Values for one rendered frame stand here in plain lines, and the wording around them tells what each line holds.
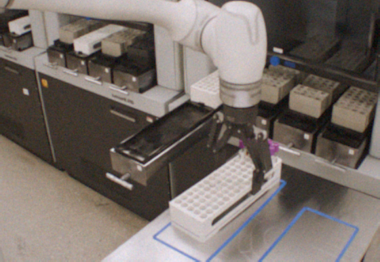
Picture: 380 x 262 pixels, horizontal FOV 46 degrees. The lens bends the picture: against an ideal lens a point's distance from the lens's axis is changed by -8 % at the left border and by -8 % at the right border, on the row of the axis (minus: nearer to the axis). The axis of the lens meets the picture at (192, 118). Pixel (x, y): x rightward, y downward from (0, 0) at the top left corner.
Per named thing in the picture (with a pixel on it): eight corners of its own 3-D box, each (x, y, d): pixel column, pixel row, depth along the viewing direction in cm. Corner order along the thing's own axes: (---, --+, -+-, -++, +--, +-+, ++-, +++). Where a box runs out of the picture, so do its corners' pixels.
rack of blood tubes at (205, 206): (250, 165, 125) (250, 145, 122) (281, 179, 119) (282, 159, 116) (169, 223, 107) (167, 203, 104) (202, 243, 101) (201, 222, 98)
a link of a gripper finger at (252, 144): (246, 122, 107) (250, 121, 105) (265, 167, 108) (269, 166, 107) (235, 129, 104) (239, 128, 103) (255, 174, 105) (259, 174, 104)
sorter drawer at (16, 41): (98, 10, 281) (97, -4, 277) (113, 13, 274) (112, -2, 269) (-2, 50, 232) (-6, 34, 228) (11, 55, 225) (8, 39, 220)
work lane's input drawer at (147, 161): (239, 83, 186) (239, 62, 182) (271, 93, 179) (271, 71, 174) (102, 176, 137) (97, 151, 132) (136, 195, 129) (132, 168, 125)
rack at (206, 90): (239, 72, 179) (239, 57, 176) (262, 79, 174) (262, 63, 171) (190, 103, 159) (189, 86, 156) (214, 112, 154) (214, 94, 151)
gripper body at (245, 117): (213, 100, 103) (214, 137, 107) (245, 113, 97) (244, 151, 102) (235, 87, 107) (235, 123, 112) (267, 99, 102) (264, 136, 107)
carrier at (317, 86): (333, 104, 152) (335, 88, 149) (330, 107, 151) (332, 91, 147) (302, 95, 158) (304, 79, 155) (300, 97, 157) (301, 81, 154)
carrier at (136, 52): (152, 64, 184) (151, 49, 181) (148, 66, 183) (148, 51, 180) (131, 58, 190) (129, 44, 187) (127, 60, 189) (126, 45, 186)
